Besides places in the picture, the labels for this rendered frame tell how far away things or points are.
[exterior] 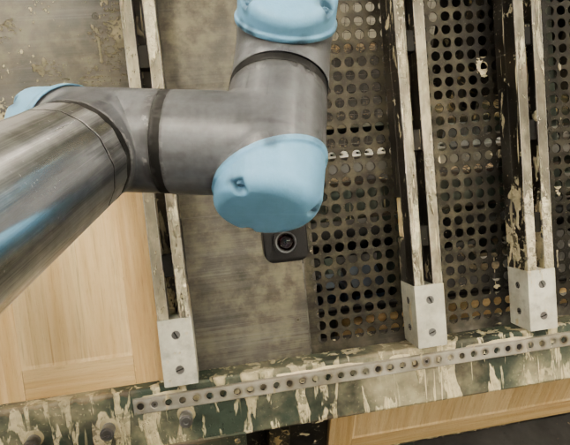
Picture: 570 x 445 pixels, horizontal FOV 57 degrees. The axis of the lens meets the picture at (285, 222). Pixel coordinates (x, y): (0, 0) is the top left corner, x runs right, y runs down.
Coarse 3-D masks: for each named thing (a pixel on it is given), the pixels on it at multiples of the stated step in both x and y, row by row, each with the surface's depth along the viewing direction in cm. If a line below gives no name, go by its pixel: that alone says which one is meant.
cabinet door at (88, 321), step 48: (96, 240) 97; (144, 240) 98; (48, 288) 96; (96, 288) 98; (144, 288) 99; (0, 336) 95; (48, 336) 97; (96, 336) 98; (144, 336) 99; (0, 384) 96; (48, 384) 97; (96, 384) 99
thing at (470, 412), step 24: (552, 384) 157; (408, 408) 150; (432, 408) 152; (456, 408) 155; (480, 408) 157; (504, 408) 160; (528, 408) 162; (552, 408) 165; (336, 432) 149; (360, 432) 152; (384, 432) 154; (408, 432) 157; (432, 432) 159; (456, 432) 162
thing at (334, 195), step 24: (552, 48) 116; (552, 72) 117; (552, 96) 117; (552, 120) 118; (480, 168) 120; (336, 192) 109; (360, 192) 110; (384, 192) 111; (456, 192) 113; (480, 192) 114; (360, 216) 110
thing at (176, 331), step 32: (128, 0) 90; (128, 32) 90; (128, 64) 90; (160, 64) 91; (160, 224) 97; (160, 256) 94; (160, 288) 94; (160, 320) 94; (192, 320) 101; (192, 352) 96
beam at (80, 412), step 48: (480, 336) 108; (144, 384) 99; (192, 384) 98; (336, 384) 103; (384, 384) 105; (432, 384) 106; (480, 384) 108; (528, 384) 110; (0, 432) 93; (48, 432) 95; (96, 432) 96; (144, 432) 98; (192, 432) 99
